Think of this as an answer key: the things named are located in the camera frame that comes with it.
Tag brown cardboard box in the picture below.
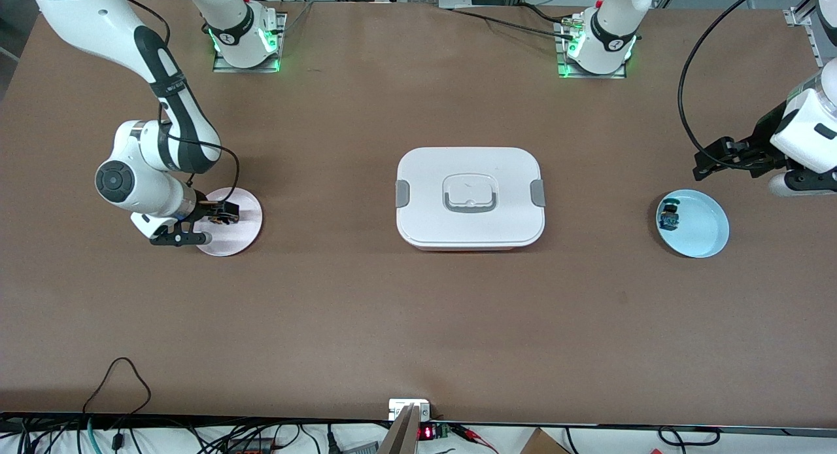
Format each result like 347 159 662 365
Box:
520 428 570 454

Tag pink round plate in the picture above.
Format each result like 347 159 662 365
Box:
193 187 264 257

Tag light blue round plate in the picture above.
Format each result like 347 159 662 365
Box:
656 189 730 258

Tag small white mounting block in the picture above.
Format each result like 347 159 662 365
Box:
388 399 431 421

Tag red clip test leads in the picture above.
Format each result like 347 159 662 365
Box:
451 425 499 454

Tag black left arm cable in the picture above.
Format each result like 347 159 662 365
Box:
678 0 776 170

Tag aluminium corner frame rail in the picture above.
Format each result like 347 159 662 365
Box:
783 0 837 114

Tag thin black looped cable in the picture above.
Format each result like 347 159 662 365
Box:
82 357 152 415

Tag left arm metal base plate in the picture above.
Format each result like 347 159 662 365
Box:
557 22 627 80

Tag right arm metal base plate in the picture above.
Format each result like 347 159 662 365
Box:
213 12 287 73

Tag white lunch box grey handle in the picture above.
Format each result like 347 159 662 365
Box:
396 147 545 252

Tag black base cable gold connector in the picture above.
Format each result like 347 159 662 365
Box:
445 8 576 37

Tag black coiled floor cable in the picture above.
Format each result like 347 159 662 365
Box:
657 427 720 447

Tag grey camera support bar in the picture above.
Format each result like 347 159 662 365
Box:
378 405 422 454

